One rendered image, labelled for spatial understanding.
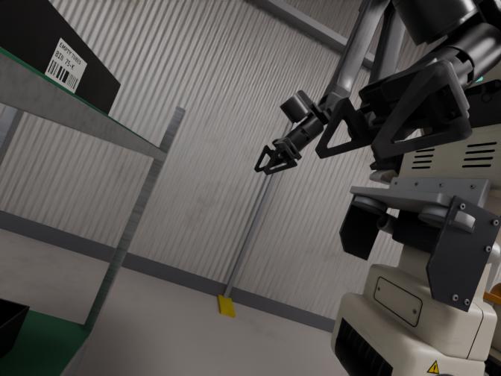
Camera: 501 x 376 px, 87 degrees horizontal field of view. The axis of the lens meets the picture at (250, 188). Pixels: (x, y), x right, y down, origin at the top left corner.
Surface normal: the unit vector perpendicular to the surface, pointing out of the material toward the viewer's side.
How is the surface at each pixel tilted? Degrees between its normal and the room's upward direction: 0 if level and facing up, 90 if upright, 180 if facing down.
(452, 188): 90
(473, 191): 90
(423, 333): 98
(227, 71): 90
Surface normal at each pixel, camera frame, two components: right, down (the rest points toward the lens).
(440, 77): -0.05, 0.32
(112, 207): 0.20, 0.05
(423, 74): -0.81, -0.52
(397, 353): -0.95, -0.25
